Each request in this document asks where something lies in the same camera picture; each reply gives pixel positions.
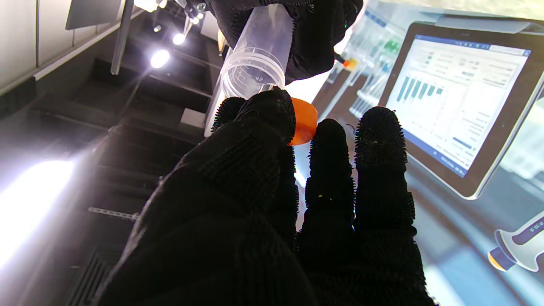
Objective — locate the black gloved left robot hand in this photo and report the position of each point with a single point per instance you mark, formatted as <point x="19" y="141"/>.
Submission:
<point x="238" y="212"/>

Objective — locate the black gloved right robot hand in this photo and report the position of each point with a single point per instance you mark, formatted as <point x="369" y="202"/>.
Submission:
<point x="318" y="34"/>

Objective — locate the clear plastic test tube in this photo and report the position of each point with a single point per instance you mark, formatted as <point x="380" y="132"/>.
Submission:
<point x="259" y="63"/>

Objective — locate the orange tube cap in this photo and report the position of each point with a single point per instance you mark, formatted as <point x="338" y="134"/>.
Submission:
<point x="304" y="121"/>

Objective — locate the round bright spot lamp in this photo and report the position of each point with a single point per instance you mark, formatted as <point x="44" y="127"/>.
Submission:
<point x="178" y="38"/>
<point x="159" y="58"/>

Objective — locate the printed laboratory backdrop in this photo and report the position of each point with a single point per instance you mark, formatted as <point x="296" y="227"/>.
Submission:
<point x="459" y="85"/>

